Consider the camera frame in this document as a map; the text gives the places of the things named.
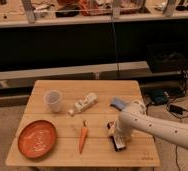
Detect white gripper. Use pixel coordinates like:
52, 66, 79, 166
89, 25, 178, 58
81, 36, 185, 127
107, 122, 132, 146

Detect translucent plastic cup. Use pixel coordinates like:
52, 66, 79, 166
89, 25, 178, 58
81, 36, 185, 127
43, 90, 62, 113

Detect blue sponge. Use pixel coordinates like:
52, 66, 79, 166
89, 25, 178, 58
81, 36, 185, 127
110, 97, 127, 111

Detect long workbench shelf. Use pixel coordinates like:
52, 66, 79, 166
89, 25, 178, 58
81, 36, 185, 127
0, 0, 188, 28

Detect orange toy carrot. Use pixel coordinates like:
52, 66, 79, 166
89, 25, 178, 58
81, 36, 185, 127
79, 120, 88, 154

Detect orange ceramic plate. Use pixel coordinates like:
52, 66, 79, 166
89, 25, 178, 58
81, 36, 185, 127
18, 120, 57, 159

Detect wooden table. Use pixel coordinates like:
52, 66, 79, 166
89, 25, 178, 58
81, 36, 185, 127
6, 80, 160, 168

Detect black box on floor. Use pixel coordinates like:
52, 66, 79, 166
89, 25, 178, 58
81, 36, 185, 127
147, 42, 188, 73

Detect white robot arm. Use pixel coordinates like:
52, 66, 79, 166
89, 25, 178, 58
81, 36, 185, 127
107, 98, 188, 151

